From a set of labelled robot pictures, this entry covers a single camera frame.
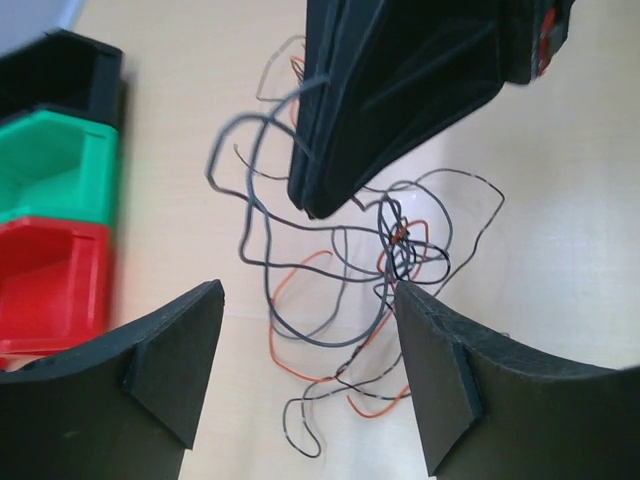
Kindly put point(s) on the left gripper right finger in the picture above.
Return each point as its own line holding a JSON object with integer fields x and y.
{"x": 490, "y": 407}

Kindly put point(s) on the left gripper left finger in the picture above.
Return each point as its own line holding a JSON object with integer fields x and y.
{"x": 125, "y": 405}

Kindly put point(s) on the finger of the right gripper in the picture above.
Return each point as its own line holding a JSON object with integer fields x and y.
{"x": 385, "y": 76}

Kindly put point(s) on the red plastic bin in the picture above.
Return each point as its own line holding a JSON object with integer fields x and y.
{"x": 56, "y": 281}

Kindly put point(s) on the green plastic bin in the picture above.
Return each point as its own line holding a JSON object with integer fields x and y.
{"x": 59, "y": 166}

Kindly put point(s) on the black plastic bin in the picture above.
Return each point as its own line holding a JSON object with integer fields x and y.
{"x": 63, "y": 72}

